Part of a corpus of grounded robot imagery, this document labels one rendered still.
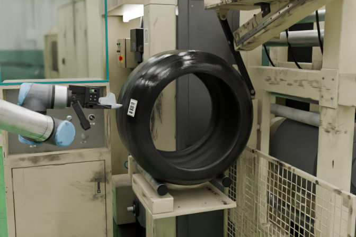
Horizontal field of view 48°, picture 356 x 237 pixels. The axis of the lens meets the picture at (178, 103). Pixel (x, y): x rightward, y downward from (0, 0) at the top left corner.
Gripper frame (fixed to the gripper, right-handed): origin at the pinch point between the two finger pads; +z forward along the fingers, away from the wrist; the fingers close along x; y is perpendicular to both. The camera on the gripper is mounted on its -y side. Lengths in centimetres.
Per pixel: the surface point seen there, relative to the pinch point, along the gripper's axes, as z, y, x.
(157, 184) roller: 16.9, -28.7, -7.9
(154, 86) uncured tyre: 10.4, 10.2, -11.3
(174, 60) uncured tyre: 17.6, 20.9, -9.2
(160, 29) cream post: 21.1, 34.6, 26.4
